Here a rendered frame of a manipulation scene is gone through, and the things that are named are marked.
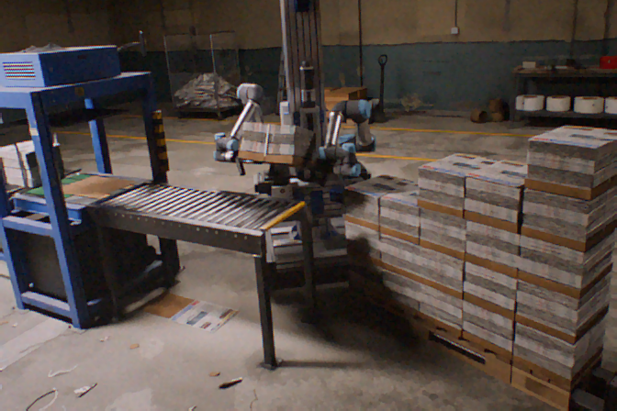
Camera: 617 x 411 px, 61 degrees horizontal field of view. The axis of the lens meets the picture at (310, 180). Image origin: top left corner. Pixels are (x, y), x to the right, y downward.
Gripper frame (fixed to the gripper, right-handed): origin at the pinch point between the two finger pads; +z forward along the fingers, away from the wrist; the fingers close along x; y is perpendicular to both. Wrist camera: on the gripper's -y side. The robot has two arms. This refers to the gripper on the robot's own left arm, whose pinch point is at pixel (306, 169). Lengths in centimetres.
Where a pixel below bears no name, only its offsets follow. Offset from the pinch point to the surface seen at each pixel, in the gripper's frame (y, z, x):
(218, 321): -104, 49, 5
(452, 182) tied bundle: 0, -94, 17
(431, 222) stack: -22, -82, 4
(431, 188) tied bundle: -4, -82, 10
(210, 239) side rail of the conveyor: -46, 25, 54
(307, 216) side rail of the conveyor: -28.2, -8.5, 7.3
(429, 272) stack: -51, -81, -7
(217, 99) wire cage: 143, 498, -527
